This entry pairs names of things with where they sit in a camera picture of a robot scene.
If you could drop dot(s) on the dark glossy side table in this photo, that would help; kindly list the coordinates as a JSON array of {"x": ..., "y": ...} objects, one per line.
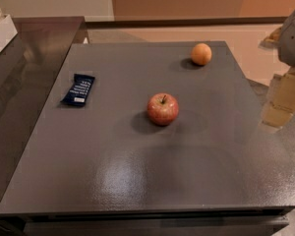
[{"x": 29, "y": 66}]

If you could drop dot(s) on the red apple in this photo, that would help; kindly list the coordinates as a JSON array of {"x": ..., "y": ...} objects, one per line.
[{"x": 162, "y": 109}]

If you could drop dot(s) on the white box at left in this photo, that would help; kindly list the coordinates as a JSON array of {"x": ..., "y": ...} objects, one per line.
[{"x": 8, "y": 32}]

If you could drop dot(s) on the orange fruit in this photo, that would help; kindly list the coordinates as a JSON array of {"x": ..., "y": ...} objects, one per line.
[{"x": 201, "y": 54}]

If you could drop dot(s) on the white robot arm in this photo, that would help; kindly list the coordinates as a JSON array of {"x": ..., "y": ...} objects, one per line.
[{"x": 280, "y": 99}]

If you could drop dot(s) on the dark blue snack packet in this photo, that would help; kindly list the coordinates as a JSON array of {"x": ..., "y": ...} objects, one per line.
[{"x": 78, "y": 93}]

